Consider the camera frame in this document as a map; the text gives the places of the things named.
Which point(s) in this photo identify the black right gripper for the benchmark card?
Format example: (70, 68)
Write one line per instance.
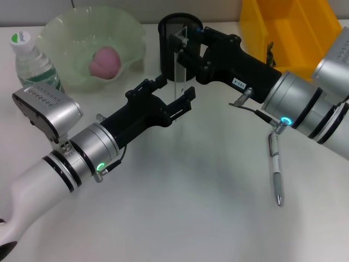
(240, 68)

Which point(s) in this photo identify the green plastic wrapper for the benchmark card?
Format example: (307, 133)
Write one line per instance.
(270, 56)

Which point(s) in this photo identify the clear plastic ruler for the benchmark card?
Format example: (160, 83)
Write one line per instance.
(180, 82)

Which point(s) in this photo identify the yellow plastic bin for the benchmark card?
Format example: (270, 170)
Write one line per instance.
(294, 27)

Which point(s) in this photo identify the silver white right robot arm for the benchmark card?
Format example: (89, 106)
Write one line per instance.
(305, 109)

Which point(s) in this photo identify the silver pen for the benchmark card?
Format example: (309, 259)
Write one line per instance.
(276, 169)

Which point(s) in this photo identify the pink peach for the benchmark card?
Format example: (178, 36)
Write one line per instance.
(105, 62)

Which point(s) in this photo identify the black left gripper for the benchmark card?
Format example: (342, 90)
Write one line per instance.
(141, 114)

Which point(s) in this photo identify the pale green glass fruit plate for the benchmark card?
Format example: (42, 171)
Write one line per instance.
(71, 32)

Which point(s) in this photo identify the black mesh pen cup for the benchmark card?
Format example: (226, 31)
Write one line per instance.
(166, 49)

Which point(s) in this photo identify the clear water bottle green label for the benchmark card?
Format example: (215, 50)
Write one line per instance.
(30, 65)

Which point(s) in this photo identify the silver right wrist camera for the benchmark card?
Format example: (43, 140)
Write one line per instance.
(334, 68)

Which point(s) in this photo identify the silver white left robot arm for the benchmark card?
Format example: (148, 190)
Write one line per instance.
(54, 177)

